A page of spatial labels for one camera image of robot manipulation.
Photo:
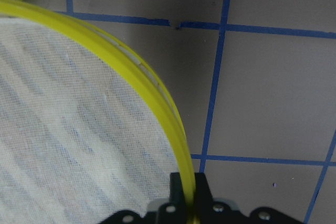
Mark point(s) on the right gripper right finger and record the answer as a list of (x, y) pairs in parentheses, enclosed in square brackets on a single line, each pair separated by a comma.
[(203, 195)]

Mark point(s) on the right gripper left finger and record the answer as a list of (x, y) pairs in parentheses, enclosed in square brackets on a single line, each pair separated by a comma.
[(176, 196)]

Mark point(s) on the white steamer cloth liner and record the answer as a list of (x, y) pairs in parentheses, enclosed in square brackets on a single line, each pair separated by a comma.
[(78, 129)]

